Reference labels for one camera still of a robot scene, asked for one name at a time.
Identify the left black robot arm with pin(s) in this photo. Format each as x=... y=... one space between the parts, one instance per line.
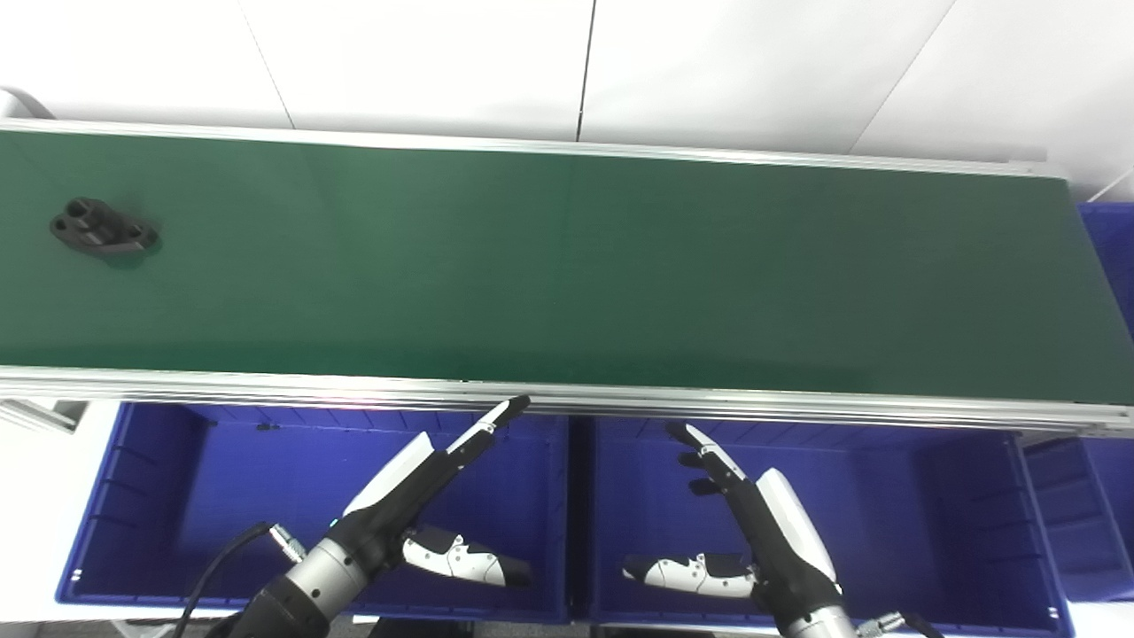
x=301 y=594

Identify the black flange part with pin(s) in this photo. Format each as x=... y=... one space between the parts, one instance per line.
x=103 y=229

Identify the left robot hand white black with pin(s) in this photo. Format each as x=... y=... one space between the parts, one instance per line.
x=399 y=496

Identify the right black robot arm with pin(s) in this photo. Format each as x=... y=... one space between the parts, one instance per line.
x=819 y=625

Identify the green conveyor belt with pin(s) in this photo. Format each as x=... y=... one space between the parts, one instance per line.
x=620 y=400
x=567 y=266

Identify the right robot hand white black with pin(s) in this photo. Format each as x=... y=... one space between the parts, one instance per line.
x=788 y=540

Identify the large blue plastic bin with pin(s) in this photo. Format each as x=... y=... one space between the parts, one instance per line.
x=230 y=505
x=921 y=514

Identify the aluminium conveyor leg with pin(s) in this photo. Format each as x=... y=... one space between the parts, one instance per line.
x=40 y=415

